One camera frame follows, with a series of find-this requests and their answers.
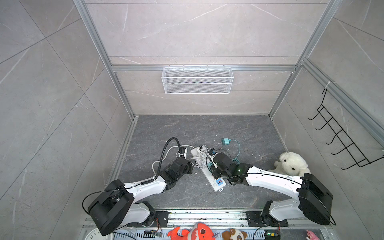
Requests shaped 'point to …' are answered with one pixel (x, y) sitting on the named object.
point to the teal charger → (226, 141)
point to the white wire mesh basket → (197, 80)
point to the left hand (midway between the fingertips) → (191, 158)
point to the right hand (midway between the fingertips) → (212, 164)
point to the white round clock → (96, 235)
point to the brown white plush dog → (234, 234)
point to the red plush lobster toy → (200, 231)
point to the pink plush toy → (311, 236)
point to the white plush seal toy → (291, 164)
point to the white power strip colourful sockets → (217, 184)
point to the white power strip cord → (163, 160)
